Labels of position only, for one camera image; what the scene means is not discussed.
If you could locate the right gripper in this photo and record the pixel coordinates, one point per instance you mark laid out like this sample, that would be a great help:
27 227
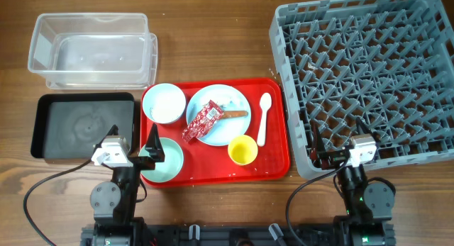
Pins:
332 159

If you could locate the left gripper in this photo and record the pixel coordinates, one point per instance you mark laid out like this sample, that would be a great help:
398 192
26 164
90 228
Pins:
152 146

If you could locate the pale green bowl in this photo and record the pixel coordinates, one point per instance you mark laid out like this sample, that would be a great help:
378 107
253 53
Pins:
171 167

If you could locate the light blue rice bowl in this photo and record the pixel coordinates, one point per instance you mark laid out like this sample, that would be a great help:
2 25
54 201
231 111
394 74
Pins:
164 103

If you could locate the red snack wrapper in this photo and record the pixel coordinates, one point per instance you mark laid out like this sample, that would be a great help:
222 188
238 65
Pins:
203 121

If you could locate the white plastic spoon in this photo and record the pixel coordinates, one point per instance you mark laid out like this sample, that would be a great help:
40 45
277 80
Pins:
265 104

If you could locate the light blue plate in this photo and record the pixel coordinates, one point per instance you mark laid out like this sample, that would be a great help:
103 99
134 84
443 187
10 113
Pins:
223 130

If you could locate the orange carrot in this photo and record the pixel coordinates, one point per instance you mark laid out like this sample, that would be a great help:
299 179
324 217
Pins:
234 114

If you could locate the yellow plastic cup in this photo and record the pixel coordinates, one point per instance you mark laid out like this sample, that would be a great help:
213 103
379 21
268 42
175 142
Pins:
243 150

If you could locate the white tissue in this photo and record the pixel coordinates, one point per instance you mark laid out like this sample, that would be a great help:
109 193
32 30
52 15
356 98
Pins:
226 100

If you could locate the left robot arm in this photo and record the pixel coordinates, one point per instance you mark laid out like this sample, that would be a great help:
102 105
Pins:
114 201

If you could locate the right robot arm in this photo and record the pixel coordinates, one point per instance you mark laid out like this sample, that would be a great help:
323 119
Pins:
368 201

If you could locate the grey dishwasher rack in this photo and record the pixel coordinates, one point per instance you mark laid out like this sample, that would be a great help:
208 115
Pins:
388 63

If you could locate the clear plastic waste bin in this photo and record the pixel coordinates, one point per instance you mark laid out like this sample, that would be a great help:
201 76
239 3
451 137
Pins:
94 51

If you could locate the black plastic tray bin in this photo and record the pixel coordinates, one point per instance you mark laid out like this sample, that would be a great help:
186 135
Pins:
67 126

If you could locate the red serving tray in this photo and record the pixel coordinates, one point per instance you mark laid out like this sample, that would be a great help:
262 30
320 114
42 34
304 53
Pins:
205 164

